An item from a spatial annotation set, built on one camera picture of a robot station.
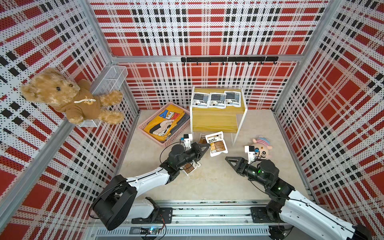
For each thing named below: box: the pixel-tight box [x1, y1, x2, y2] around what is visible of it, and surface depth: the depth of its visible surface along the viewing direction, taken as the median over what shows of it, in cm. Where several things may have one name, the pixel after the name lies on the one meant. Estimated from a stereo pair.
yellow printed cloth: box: [143, 104, 186, 141], surface depth 106 cm
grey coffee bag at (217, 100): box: [208, 92, 227, 109], surface depth 80 cm
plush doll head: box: [251, 136, 273, 161], surface depth 94 cm
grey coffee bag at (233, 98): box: [224, 90, 242, 108], surface depth 82 cm
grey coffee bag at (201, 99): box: [192, 92, 210, 108], surface depth 80 cm
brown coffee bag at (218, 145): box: [205, 131, 229, 157], surface depth 78 cm
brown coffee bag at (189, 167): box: [179, 160, 202, 176], surface depth 90 cm
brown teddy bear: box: [21, 68, 125, 125], surface depth 54 cm
